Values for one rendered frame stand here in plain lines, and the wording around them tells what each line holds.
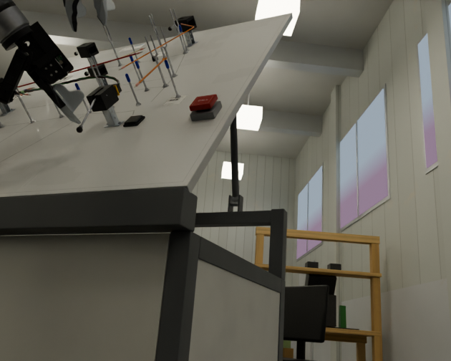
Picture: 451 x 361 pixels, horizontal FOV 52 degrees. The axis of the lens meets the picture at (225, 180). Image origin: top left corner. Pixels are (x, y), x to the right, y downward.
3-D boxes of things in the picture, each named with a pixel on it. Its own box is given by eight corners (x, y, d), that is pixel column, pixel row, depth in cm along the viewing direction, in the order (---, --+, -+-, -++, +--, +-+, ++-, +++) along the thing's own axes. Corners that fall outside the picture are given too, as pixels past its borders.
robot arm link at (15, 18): (-19, 24, 88) (-11, 29, 96) (-2, 45, 90) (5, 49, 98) (14, 2, 89) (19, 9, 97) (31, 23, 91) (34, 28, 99)
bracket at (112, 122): (104, 127, 112) (95, 109, 110) (109, 122, 114) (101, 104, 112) (119, 126, 110) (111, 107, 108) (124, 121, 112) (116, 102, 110)
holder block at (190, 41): (178, 43, 163) (170, 18, 159) (202, 41, 156) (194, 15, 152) (170, 48, 161) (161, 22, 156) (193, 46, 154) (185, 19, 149)
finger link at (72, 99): (98, 111, 98) (69, 74, 95) (75, 127, 98) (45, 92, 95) (97, 110, 101) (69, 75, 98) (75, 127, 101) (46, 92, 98)
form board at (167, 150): (-202, 215, 124) (-207, 209, 123) (30, 69, 203) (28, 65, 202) (190, 194, 79) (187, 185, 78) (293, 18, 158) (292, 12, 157)
